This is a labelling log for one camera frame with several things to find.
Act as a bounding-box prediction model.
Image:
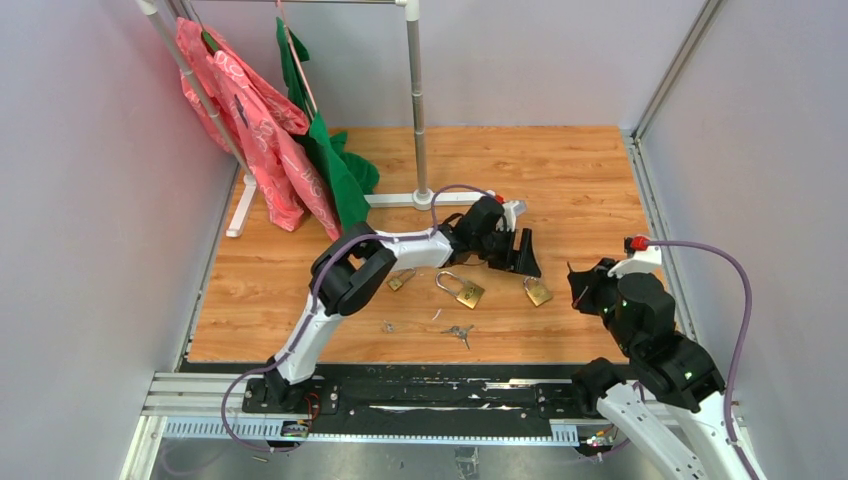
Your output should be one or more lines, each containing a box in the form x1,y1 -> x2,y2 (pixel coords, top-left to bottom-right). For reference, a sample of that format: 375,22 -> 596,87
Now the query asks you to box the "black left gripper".
473,225 -> 541,278

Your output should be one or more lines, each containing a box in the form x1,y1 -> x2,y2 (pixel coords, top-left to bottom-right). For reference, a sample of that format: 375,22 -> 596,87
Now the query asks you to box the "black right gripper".
569,255 -> 638,356

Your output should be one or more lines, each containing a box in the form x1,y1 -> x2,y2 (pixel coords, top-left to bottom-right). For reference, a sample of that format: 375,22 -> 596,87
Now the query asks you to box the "small brass padlock with key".
386,268 -> 417,291

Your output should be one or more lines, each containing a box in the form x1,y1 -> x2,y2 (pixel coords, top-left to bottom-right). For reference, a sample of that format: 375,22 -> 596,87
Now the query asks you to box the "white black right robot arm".
567,258 -> 765,479

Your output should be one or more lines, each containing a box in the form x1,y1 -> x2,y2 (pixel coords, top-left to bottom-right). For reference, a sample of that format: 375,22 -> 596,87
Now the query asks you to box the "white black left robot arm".
263,195 -> 542,413

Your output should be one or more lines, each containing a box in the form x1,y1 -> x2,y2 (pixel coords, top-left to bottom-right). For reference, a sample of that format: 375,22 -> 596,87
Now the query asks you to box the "silver key bunch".
441,325 -> 474,350

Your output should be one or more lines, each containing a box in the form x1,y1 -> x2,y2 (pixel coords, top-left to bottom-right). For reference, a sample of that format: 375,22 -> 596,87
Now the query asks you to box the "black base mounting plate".
242,363 -> 607,435

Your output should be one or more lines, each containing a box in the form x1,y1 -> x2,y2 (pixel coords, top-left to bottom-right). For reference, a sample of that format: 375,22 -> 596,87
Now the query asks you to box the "green garment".
276,17 -> 380,229

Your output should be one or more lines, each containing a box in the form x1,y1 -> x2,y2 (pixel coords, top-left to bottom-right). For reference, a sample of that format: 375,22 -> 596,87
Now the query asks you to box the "pink patterned garment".
176,18 -> 342,240

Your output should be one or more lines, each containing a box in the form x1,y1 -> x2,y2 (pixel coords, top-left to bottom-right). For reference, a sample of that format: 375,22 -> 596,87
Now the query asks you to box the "white metal clothes rack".
135,0 -> 481,238

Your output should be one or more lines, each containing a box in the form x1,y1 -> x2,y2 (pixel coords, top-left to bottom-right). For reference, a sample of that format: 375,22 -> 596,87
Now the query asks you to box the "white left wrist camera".
498,200 -> 527,231

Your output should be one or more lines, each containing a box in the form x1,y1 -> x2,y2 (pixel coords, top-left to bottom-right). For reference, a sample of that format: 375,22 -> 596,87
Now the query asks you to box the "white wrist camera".
608,235 -> 662,278
498,200 -> 527,231

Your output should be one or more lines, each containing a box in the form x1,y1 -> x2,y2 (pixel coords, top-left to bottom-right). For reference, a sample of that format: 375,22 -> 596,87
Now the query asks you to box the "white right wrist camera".
608,235 -> 662,278

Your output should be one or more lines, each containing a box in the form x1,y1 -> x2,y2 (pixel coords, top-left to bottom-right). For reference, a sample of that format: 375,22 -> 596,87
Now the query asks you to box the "slotted grey cable duct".
162,417 -> 581,447

